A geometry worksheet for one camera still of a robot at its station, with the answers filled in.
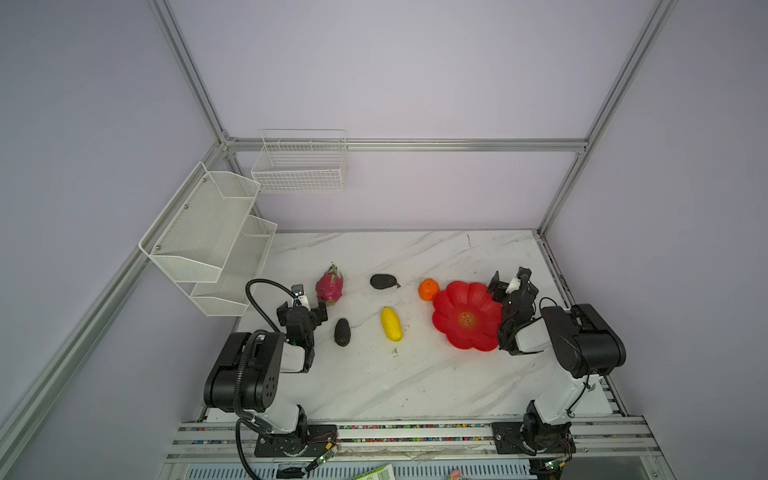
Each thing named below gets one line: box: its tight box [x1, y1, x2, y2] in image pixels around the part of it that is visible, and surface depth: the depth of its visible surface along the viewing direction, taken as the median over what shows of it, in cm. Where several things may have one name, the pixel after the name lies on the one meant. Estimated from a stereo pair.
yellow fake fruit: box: [381, 307, 403, 342], surface depth 92 cm
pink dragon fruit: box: [315, 262, 344, 306], surface depth 97 cm
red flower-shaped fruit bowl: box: [432, 281, 501, 351], surface depth 98 cm
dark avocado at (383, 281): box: [370, 274, 401, 290], surface depth 105 cm
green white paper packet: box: [353, 464, 396, 480], surface depth 67 cm
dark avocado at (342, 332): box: [334, 318, 351, 347], surface depth 92 cm
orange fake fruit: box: [418, 278, 440, 301], surface depth 100 cm
